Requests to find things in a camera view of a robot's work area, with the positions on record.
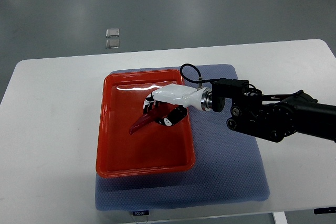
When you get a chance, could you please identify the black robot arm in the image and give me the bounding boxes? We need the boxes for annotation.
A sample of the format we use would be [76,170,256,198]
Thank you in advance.
[143,78,335,143]

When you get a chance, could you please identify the blue-grey mesh mat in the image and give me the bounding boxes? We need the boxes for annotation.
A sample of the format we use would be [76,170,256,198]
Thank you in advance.
[96,67,270,211]

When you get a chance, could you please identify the dark label right edge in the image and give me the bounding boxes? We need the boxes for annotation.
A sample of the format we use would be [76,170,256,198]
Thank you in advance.
[313,207,336,215]

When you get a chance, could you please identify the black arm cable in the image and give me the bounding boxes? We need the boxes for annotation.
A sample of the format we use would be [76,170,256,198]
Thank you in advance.
[180,63,218,90]

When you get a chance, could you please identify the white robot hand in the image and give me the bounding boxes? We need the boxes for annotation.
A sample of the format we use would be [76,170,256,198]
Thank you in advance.
[143,84,210,126]

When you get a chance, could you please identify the red pepper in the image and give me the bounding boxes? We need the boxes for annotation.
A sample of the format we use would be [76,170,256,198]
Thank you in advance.
[129,113,155,135]

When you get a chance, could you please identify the red plastic tray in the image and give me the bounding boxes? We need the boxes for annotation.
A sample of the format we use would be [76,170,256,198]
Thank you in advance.
[96,69,195,178]

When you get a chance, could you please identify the white table leg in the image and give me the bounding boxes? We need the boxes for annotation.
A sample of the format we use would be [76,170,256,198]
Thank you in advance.
[272,211,288,224]

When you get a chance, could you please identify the upper metal floor plate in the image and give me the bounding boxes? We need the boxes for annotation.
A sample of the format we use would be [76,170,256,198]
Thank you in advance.
[106,28,120,38]

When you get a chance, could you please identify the blue table label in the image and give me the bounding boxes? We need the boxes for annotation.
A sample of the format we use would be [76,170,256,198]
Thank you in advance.
[132,210,150,216]

